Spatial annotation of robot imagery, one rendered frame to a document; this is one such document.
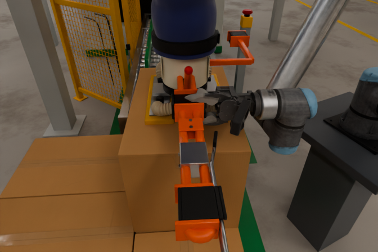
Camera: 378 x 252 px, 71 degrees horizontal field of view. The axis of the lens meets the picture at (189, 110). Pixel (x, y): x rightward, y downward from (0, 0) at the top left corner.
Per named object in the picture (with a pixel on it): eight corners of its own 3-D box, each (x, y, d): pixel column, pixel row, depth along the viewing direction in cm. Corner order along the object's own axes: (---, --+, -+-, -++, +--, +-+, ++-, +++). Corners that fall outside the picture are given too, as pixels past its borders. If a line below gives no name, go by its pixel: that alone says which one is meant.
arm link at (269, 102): (273, 125, 77) (280, 97, 72) (257, 125, 77) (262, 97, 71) (264, 108, 85) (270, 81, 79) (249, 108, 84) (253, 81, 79)
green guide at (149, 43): (147, 16, 347) (146, 8, 342) (154, 16, 347) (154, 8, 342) (135, 69, 215) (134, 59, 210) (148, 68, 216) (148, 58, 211)
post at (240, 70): (228, 127, 242) (241, 14, 185) (235, 127, 242) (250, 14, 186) (230, 132, 236) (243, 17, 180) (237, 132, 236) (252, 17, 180)
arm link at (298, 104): (315, 126, 78) (324, 97, 73) (273, 127, 77) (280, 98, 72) (301, 109, 86) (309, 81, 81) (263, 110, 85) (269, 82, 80)
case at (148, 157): (147, 132, 150) (140, 67, 128) (217, 130, 151) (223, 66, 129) (133, 232, 101) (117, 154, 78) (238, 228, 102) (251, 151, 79)
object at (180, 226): (175, 200, 53) (174, 183, 50) (212, 198, 53) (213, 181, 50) (175, 241, 46) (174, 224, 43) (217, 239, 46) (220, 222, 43)
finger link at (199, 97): (183, 90, 77) (213, 97, 79) (184, 100, 72) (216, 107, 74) (187, 80, 76) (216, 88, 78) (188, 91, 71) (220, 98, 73)
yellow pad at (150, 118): (151, 79, 118) (150, 68, 116) (173, 78, 119) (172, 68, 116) (144, 125, 90) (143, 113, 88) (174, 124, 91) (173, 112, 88)
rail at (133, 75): (145, 27, 355) (144, 12, 344) (149, 27, 355) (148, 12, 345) (122, 141, 165) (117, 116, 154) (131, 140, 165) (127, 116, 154)
